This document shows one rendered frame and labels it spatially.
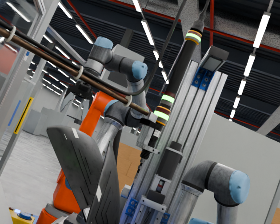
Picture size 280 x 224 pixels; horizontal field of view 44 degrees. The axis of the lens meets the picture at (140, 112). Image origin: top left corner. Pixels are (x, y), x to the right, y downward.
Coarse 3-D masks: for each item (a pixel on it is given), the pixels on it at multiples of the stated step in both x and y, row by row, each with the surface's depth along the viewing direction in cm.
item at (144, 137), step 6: (150, 114) 94; (144, 120) 95; (150, 120) 94; (144, 126) 96; (150, 126) 94; (156, 126) 96; (144, 132) 95; (150, 132) 95; (138, 138) 96; (144, 138) 94; (138, 144) 96; (144, 144) 94; (150, 150) 94; (156, 150) 95
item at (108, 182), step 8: (112, 152) 66; (104, 160) 61; (112, 160) 66; (104, 168) 61; (112, 168) 66; (104, 176) 61; (112, 176) 67; (104, 184) 62; (112, 184) 67; (104, 192) 62; (112, 192) 67; (96, 200) 58; (104, 200) 63; (112, 200) 68; (96, 208) 59; (104, 208) 63; (112, 208) 69; (88, 216) 55; (96, 216) 60; (104, 216) 65; (112, 216) 70
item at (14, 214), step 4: (12, 212) 125; (16, 212) 126; (12, 216) 120; (16, 216) 122; (20, 216) 123; (32, 216) 130; (12, 220) 120; (16, 220) 120; (20, 220) 120; (24, 220) 121; (28, 220) 123; (32, 220) 125
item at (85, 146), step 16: (48, 128) 88; (64, 128) 94; (64, 144) 91; (80, 144) 96; (96, 144) 106; (64, 160) 88; (80, 160) 92; (96, 160) 98; (80, 176) 89; (96, 176) 93; (80, 192) 87; (80, 208) 85
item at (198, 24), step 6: (198, 18) 102; (204, 18) 102; (192, 24) 102; (198, 24) 100; (198, 30) 104; (162, 126) 97; (156, 132) 96; (150, 138) 96; (156, 138) 97; (150, 144) 96; (144, 150) 96; (144, 156) 96
